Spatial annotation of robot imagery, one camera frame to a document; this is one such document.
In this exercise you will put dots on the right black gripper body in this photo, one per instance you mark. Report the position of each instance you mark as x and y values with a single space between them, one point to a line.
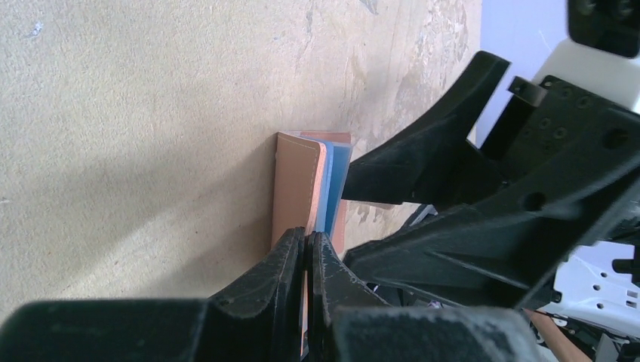
561 147

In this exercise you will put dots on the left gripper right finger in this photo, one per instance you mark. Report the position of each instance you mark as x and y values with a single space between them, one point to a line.
331 284

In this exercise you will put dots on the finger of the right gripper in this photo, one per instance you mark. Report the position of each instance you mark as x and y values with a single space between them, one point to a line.
503 249
414 164

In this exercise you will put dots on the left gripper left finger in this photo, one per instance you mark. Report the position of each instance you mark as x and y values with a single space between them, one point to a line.
258 316

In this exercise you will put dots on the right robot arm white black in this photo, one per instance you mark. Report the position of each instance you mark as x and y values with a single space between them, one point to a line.
597 285

